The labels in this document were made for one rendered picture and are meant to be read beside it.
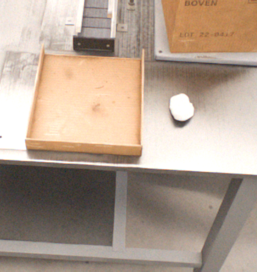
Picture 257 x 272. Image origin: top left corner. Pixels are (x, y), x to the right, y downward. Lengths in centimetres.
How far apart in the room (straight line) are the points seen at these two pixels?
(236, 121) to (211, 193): 88
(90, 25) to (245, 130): 48
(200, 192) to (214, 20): 97
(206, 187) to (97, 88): 97
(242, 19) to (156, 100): 29
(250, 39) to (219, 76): 12
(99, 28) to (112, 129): 30
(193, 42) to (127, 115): 26
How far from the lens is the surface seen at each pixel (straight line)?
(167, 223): 202
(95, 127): 120
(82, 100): 125
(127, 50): 137
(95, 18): 138
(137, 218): 202
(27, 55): 136
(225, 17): 129
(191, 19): 128
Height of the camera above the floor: 180
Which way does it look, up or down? 52 degrees down
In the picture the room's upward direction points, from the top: 3 degrees clockwise
